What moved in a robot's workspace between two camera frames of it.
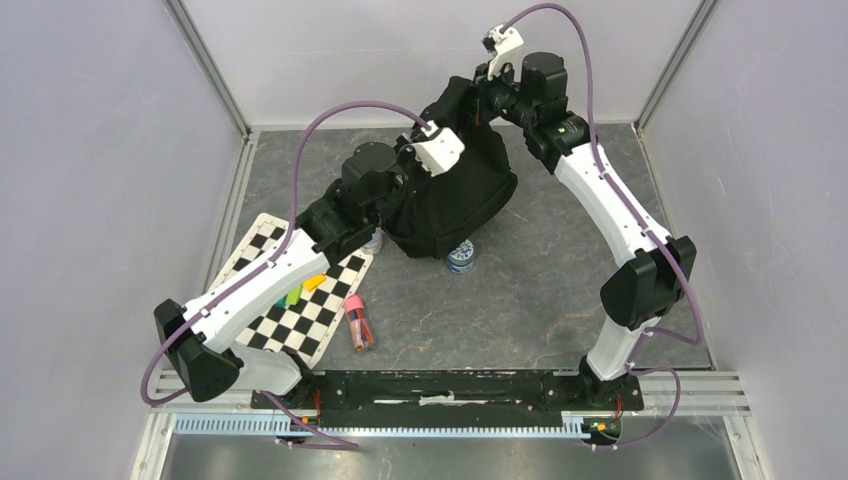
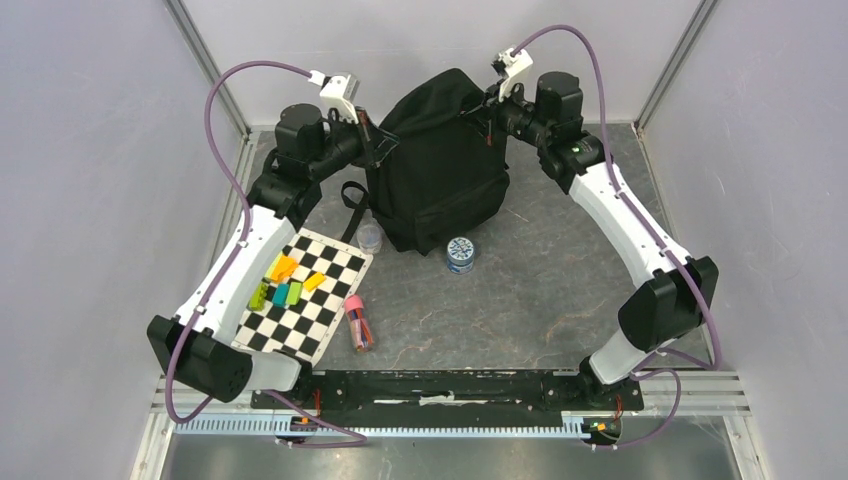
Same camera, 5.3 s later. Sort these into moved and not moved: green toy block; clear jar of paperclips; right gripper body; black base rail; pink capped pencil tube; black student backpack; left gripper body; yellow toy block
Moved: left gripper body; right gripper body; black student backpack
Not moved: clear jar of paperclips; green toy block; yellow toy block; pink capped pencil tube; black base rail
